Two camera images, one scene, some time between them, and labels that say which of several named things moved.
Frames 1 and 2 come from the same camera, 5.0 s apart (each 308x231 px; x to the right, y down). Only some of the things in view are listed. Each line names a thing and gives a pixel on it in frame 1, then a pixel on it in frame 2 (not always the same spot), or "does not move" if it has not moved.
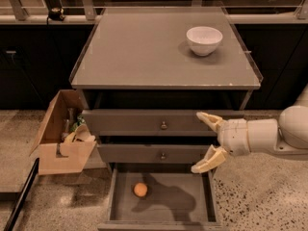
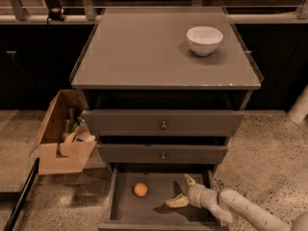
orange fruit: [141, 190] does not move
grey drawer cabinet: [145, 73] does not move
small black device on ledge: [56, 13] does not move
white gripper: [235, 137] → [195, 193]
